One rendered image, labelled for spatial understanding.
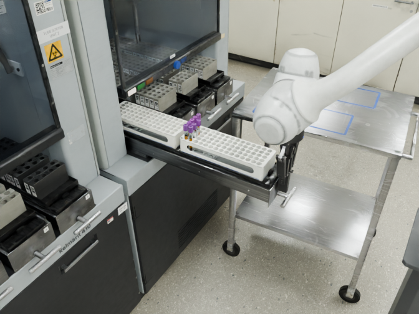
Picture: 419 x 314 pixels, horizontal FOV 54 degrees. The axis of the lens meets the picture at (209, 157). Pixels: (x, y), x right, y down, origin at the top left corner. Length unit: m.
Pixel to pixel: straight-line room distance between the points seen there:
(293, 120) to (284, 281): 1.24
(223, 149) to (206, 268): 0.90
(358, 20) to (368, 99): 1.76
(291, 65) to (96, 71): 0.57
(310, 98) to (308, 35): 2.71
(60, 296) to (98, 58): 0.72
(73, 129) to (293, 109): 0.66
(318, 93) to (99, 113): 0.70
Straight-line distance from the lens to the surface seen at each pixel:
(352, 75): 0.88
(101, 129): 1.34
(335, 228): 1.89
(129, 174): 1.39
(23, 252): 1.18
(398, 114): 1.67
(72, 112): 1.23
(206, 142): 1.29
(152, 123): 1.41
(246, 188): 1.25
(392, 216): 2.47
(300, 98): 0.89
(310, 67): 1.02
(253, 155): 1.24
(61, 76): 1.18
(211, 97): 1.69
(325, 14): 3.49
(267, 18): 3.68
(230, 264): 2.05
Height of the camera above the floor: 1.60
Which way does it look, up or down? 37 degrees down
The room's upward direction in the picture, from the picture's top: straight up
